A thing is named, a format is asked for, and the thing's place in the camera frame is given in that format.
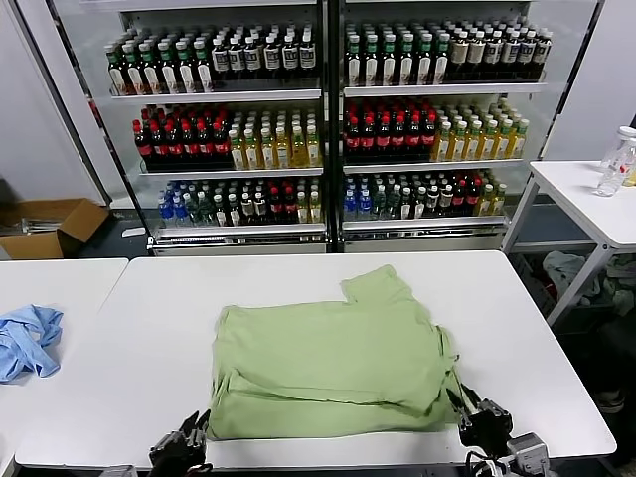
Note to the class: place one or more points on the open cardboard box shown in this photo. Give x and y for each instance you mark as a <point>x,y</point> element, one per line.
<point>30,246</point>

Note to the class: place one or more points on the open glass cooler door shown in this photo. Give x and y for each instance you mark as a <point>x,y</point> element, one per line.
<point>77,99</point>
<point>571,49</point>

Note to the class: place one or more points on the yellowish plastic bottle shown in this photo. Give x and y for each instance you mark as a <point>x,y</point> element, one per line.
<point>631,176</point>

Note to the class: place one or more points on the red-cap cola bottle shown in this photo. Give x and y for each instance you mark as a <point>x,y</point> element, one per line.
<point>428,140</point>
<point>382,141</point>
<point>174,147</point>
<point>367,141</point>
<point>460,203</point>
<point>159,148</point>
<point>413,140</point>
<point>204,147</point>
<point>275,210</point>
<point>144,148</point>
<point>189,147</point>
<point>289,210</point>
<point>398,141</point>
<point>474,202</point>
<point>220,146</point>
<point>353,141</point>

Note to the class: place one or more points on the clear white-cap plastic bottle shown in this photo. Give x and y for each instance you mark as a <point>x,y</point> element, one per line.
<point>625,146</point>

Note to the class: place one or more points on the white side table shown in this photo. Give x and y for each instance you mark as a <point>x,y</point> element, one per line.
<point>571,184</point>

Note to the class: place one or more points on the beverage cooler cabinet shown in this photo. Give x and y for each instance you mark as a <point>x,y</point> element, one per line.
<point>422,241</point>
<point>238,243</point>

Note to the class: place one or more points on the light green shirt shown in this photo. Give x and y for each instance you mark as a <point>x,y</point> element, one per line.
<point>323,358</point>

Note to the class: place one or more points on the pale green cloth pile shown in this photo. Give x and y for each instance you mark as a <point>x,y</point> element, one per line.
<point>621,298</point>

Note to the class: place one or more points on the green-cap dark tea bottle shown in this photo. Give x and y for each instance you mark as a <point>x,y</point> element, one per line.
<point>389,64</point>
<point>354,64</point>
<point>406,63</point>
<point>424,63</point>
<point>371,64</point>
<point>151,74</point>
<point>117,74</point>
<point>169,73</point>
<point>441,62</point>
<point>134,74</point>
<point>187,72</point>
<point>204,72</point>

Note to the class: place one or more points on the light blue crumpled cloth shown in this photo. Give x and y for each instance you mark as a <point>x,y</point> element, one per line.
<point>25,343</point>

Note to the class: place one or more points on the metal rods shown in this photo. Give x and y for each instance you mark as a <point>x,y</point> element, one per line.
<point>35,224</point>

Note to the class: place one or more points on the small white flat object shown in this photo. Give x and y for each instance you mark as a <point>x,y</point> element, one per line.
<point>133,231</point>

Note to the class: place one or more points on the black shoe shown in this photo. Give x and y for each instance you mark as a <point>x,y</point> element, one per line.
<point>610,400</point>

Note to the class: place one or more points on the white-cap dark drink bottle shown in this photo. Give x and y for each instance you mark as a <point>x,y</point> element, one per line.
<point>237,58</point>
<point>433,204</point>
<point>261,210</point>
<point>255,57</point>
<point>307,55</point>
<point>233,210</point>
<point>220,59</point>
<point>220,211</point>
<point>420,204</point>
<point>407,204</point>
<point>247,210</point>
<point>447,203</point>
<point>290,56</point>
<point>272,57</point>

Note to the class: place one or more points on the green-tinted water bottle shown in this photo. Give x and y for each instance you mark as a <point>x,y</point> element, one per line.
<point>380,205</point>
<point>206,211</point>
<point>195,211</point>
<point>394,204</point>

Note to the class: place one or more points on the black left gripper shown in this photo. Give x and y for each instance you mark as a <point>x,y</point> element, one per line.
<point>174,449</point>

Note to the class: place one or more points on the beige-label dark drink bottle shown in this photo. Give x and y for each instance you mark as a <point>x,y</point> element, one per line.
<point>477,51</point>
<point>494,51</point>
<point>511,50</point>
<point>527,50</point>
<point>460,52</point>
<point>544,49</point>

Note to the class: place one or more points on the white cooler shelf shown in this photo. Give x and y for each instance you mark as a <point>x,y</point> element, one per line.
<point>437,166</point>
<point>223,173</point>
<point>422,223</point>
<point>223,95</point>
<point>238,229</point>
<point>447,90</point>

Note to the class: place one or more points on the blue water bottle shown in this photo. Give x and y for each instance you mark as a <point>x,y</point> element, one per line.
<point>164,211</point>
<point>351,205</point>
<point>180,211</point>
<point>365,205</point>

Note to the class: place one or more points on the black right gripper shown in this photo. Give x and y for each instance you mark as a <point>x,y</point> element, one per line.
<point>487,425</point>

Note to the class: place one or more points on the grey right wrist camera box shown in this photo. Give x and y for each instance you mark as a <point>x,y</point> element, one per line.
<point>529,447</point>

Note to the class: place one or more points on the grey white cloth pile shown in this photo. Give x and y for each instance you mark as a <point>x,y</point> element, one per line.
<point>566,273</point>

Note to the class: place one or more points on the yellow tea bottle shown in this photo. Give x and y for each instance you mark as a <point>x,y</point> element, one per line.
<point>267,153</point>
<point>282,153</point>
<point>499,202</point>
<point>313,152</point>
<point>298,152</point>
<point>489,145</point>
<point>473,145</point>
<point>237,154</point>
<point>302,210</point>
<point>486,202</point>
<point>442,146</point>
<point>505,144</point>
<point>314,209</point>
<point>457,146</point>
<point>252,154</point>
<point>520,144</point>

